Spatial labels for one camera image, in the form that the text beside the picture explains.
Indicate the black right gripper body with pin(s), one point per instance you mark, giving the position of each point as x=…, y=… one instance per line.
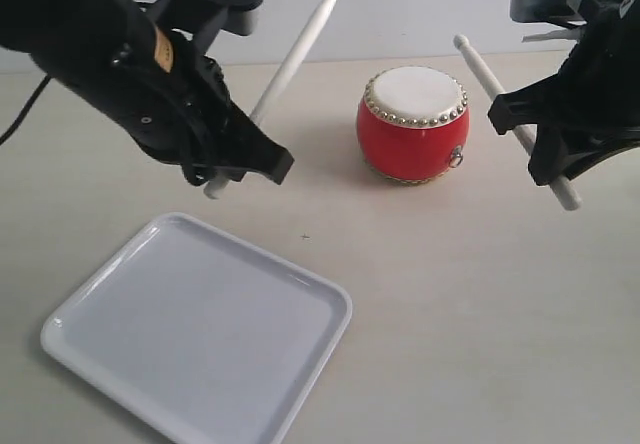
x=598, y=84

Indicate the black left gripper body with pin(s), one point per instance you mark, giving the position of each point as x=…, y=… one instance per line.
x=172, y=100

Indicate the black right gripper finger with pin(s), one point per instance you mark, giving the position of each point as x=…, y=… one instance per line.
x=543, y=103
x=565, y=159

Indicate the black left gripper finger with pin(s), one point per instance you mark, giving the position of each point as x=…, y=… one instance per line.
x=197, y=173
x=244, y=148

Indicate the wooden drumstick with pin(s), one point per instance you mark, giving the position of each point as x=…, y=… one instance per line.
x=295, y=74
x=507, y=121

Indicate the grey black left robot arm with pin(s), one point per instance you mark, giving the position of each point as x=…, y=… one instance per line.
x=62, y=37

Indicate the red small drum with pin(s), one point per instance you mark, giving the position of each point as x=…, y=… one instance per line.
x=412, y=123

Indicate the white plastic tray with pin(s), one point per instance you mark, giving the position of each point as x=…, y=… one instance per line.
x=203, y=336

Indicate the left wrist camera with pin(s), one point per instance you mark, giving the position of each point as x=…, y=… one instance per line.
x=205, y=19

